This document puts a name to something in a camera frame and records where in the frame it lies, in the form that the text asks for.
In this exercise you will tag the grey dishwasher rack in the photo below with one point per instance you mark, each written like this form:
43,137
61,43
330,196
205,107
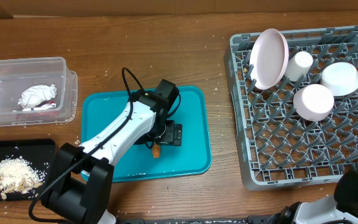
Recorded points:
277,147

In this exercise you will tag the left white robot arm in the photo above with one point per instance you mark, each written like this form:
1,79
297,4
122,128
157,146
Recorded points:
79,182

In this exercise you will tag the large white round plate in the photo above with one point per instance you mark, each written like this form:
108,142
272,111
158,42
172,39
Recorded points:
269,58

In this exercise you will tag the red snack wrapper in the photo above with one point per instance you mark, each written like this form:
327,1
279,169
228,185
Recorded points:
45,106

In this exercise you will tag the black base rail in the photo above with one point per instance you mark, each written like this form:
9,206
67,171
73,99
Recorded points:
253,219

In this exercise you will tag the teal plastic serving tray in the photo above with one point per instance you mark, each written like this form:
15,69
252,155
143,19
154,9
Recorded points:
192,157

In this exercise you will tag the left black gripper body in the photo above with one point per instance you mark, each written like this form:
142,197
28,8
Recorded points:
166,133

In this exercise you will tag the black waste tray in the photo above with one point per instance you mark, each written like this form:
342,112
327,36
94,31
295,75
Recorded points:
38,152

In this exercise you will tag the food scraps rice pile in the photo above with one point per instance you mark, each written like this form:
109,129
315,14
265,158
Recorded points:
18,178

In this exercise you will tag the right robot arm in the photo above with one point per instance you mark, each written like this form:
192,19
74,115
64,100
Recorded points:
341,207

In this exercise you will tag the white napkin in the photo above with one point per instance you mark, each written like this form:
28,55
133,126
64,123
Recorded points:
36,95

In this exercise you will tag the white bowl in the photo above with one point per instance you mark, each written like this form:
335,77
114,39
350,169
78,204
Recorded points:
341,78

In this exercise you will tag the small white round plate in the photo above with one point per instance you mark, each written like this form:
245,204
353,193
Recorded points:
313,102

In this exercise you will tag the orange carrot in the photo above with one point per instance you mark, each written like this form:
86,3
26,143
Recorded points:
156,151

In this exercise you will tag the white cup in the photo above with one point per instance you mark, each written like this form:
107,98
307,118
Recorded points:
298,66

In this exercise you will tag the clear plastic waste bin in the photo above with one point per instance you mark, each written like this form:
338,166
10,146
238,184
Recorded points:
17,75

